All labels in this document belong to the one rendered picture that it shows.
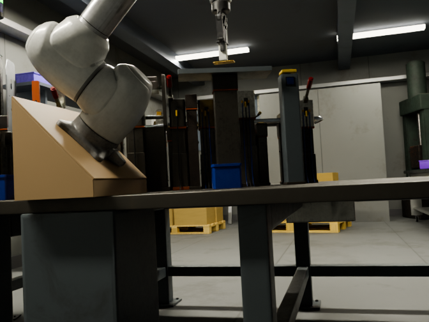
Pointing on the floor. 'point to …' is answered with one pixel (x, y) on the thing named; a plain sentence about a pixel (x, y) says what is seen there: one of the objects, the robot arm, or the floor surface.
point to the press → (415, 125)
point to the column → (90, 266)
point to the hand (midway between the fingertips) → (223, 52)
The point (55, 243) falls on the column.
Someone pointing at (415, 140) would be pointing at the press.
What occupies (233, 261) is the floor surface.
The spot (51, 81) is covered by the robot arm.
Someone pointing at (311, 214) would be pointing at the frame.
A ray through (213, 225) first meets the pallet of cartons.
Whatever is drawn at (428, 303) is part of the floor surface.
